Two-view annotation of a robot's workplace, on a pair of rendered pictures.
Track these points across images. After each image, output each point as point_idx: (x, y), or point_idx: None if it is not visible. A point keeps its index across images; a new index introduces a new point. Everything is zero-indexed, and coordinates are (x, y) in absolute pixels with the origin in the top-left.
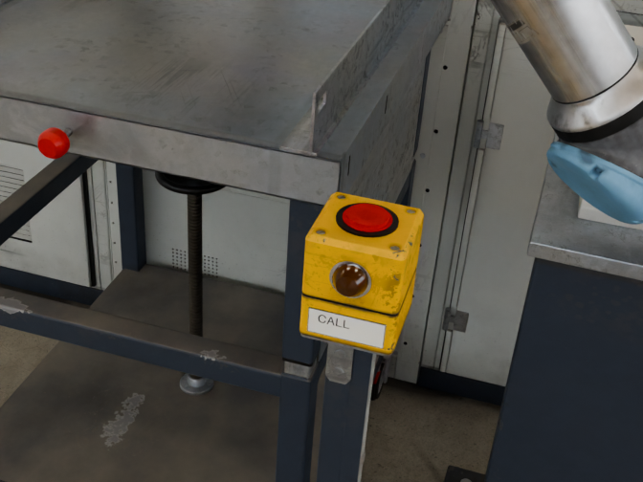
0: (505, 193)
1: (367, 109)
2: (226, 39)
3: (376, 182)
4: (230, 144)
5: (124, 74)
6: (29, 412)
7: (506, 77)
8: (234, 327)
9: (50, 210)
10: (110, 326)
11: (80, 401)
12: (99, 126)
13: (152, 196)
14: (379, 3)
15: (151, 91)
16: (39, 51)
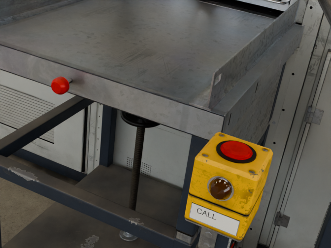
0: (320, 150)
1: (245, 88)
2: (169, 41)
3: (245, 133)
4: (160, 98)
5: (108, 52)
6: (34, 237)
7: (328, 83)
8: (155, 205)
9: (65, 128)
10: (81, 196)
11: (63, 234)
12: (87, 79)
13: (120, 127)
14: (259, 32)
15: (120, 63)
16: (63, 35)
